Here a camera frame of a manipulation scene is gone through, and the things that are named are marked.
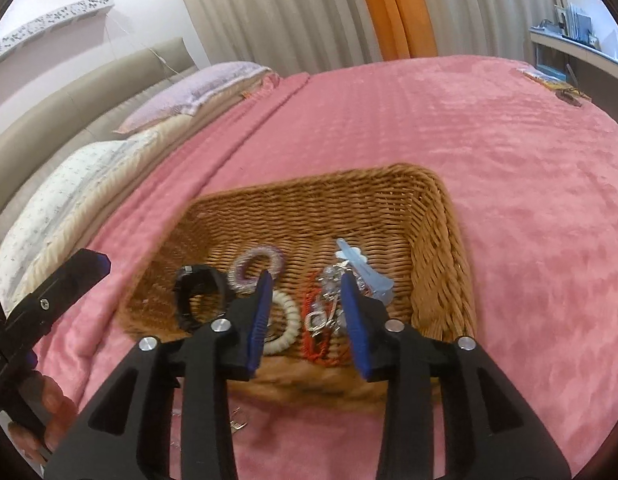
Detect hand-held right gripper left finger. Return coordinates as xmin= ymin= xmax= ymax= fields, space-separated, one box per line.
xmin=44 ymin=269 xmax=274 ymax=480

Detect colourful flat packet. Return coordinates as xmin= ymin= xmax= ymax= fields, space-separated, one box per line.
xmin=519 ymin=67 xmax=564 ymax=88

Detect light blue hair clip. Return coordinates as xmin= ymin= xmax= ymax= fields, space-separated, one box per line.
xmin=335 ymin=237 xmax=396 ymax=306

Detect orange curtain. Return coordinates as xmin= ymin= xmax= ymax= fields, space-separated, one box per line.
xmin=351 ymin=0 xmax=438 ymax=61

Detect cream spiral hair tie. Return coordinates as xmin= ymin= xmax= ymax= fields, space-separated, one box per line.
xmin=261 ymin=290 xmax=302 ymax=357

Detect small dark object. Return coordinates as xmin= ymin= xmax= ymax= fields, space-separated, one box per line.
xmin=554 ymin=87 xmax=586 ymax=108

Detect pink fleece blanket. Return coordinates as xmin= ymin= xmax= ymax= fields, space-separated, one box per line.
xmin=34 ymin=52 xmax=618 ymax=480

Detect grey curtain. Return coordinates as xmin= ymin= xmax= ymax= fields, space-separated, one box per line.
xmin=409 ymin=0 xmax=564 ymax=58
xmin=174 ymin=0 xmax=390 ymax=78

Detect white desk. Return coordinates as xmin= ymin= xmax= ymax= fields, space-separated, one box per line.
xmin=529 ymin=27 xmax=618 ymax=128

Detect beige padded headboard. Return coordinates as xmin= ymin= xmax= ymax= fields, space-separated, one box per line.
xmin=0 ymin=37 xmax=200 ymax=231

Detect books on desk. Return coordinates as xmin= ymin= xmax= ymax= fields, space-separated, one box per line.
xmin=554 ymin=2 xmax=600 ymax=43

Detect red cord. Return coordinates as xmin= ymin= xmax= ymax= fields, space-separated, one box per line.
xmin=300 ymin=270 xmax=357 ymax=367

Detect white floral pillow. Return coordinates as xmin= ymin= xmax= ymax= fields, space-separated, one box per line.
xmin=0 ymin=127 xmax=160 ymax=311

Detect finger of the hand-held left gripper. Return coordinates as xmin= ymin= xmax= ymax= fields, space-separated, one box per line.
xmin=4 ymin=249 xmax=112 ymax=346

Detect silver charm chain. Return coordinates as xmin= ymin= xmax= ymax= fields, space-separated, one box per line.
xmin=306 ymin=265 xmax=374 ymax=336

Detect person's left hand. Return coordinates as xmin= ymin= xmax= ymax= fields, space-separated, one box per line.
xmin=9 ymin=375 xmax=80 ymax=456

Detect brown wicker basket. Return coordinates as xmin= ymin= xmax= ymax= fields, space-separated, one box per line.
xmin=120 ymin=162 xmax=478 ymax=408

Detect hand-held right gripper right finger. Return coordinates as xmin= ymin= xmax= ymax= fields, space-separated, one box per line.
xmin=339 ymin=272 xmax=572 ymax=480

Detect black smartwatch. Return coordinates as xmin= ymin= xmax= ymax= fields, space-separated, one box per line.
xmin=174 ymin=265 xmax=230 ymax=332

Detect clear bead bracelet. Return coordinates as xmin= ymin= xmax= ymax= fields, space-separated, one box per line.
xmin=228 ymin=245 xmax=286 ymax=292

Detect purple pillow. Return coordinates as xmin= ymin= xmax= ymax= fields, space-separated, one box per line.
xmin=113 ymin=61 xmax=272 ymax=135

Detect white patterned wall shelf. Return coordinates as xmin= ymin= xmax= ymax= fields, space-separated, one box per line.
xmin=0 ymin=0 xmax=114 ymax=66

